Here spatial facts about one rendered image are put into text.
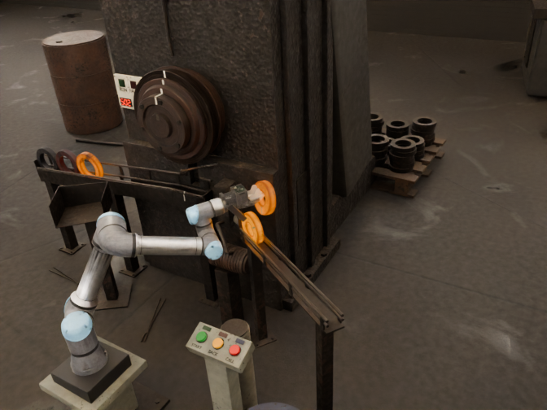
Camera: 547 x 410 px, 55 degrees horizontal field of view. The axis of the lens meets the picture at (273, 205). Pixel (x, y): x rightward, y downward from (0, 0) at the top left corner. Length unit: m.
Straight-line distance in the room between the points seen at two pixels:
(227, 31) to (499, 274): 2.10
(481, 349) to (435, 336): 0.23
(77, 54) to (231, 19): 3.09
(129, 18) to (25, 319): 1.77
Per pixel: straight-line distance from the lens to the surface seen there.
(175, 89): 2.47
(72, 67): 5.36
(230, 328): 2.20
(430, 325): 2.98
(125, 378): 2.42
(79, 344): 2.32
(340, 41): 2.94
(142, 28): 2.73
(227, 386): 2.13
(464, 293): 3.22
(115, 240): 2.11
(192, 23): 2.52
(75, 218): 2.97
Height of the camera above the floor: 2.06
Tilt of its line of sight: 32 degrees down
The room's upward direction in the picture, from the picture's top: 4 degrees counter-clockwise
